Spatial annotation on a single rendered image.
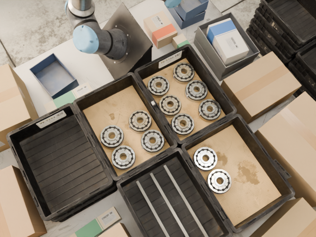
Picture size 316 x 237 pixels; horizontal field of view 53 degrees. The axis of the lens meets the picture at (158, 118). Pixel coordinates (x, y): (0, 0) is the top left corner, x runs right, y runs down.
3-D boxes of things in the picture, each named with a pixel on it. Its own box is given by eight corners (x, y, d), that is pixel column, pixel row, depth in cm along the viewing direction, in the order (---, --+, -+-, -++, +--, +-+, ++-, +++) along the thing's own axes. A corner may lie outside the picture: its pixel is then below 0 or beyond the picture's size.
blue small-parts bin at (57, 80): (33, 75, 164) (28, 68, 157) (57, 59, 167) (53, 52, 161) (55, 102, 159) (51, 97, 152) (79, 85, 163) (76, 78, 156)
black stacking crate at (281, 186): (177, 152, 140) (179, 146, 130) (232, 121, 146) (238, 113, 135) (227, 234, 129) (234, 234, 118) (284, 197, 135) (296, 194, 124)
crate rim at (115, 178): (72, 103, 137) (71, 101, 135) (132, 73, 143) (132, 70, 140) (115, 183, 126) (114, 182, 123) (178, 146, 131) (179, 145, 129)
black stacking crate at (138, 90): (77, 111, 146) (72, 101, 135) (133, 82, 152) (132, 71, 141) (117, 185, 135) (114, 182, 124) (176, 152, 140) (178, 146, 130)
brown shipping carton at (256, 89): (241, 128, 157) (251, 116, 142) (216, 93, 163) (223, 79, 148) (288, 98, 163) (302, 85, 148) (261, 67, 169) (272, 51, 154)
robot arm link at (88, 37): (98, 59, 150) (76, 58, 139) (88, 36, 153) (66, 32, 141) (114, 45, 144) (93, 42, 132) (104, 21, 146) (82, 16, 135)
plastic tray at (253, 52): (196, 31, 164) (197, 26, 159) (228, 17, 167) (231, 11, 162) (223, 73, 156) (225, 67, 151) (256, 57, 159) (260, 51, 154)
